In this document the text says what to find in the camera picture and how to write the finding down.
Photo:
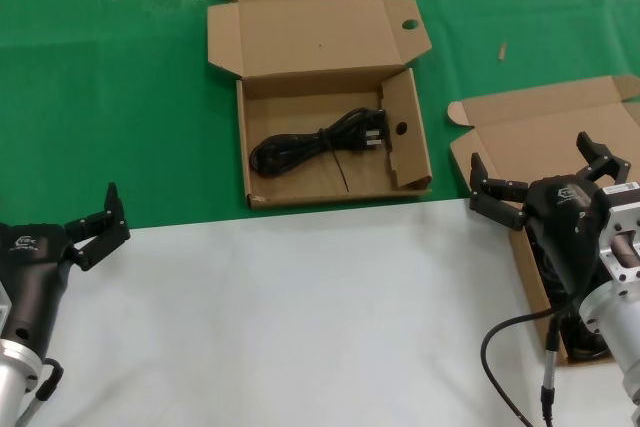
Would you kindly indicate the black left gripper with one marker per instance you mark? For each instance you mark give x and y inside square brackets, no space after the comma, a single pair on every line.
[35,267]

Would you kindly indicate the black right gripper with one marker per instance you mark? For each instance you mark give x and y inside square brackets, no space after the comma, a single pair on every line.
[565,219]

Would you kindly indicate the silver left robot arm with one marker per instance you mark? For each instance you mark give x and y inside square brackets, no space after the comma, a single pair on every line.
[12,377]

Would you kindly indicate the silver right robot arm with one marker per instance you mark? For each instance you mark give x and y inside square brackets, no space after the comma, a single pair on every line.
[617,324]

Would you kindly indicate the open brown cardboard box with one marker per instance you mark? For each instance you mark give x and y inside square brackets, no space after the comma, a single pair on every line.
[525,147]

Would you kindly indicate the cardboard box with torn corner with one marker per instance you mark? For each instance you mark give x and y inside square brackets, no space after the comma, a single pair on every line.
[310,182]

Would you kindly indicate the short wooden stick piece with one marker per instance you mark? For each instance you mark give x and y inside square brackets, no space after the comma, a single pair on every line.
[502,52]

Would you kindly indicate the green table cloth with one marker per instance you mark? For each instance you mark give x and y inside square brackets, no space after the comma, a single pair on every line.
[100,97]

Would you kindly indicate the white table cloth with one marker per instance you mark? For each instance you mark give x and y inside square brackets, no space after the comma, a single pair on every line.
[300,322]

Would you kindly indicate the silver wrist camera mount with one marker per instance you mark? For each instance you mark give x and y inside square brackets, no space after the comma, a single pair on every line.
[620,219]

